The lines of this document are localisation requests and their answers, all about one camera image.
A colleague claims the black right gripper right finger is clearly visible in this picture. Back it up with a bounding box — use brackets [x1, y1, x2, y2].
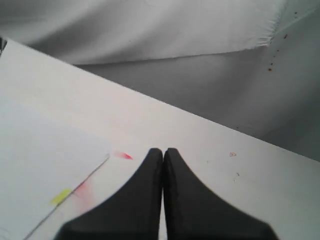
[163, 148, 278, 240]

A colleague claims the grey backdrop cloth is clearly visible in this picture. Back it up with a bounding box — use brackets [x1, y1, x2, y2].
[0, 0, 320, 160]

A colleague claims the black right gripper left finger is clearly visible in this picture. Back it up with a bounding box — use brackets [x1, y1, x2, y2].
[55, 148, 163, 240]

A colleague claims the white paper stack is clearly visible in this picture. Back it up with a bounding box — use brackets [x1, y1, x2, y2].
[0, 98, 110, 240]

